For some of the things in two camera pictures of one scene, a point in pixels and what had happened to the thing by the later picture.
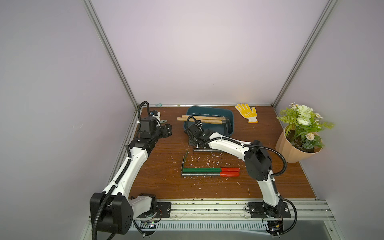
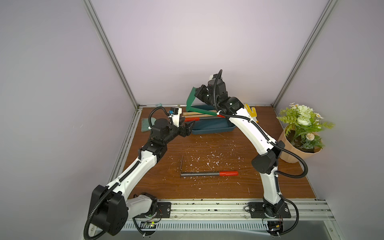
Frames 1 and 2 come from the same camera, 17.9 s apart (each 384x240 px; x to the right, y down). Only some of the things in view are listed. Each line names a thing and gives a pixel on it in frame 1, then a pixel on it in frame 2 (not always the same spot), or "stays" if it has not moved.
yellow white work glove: [250, 113] stays
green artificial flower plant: [302, 125] stays
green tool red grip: [187, 169] to [188, 102]
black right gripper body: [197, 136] to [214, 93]
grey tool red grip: [222, 174] stays
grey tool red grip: [206, 150] to [197, 118]
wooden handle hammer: [224, 119] to [196, 113]
